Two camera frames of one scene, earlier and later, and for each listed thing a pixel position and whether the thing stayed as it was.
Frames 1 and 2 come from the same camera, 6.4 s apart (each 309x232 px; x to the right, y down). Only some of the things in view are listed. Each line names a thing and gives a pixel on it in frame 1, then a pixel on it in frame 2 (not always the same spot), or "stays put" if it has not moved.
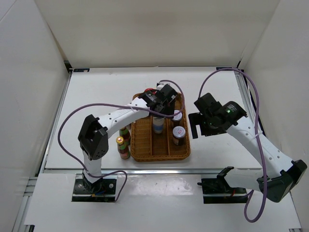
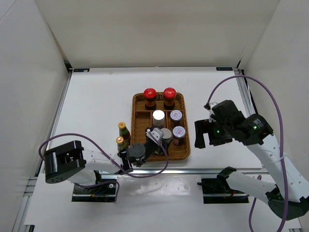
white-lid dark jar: (178, 135) stays put
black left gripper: (169, 110) -> (159, 149)
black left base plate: (102, 190) stays put
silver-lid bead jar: (158, 124) stays put
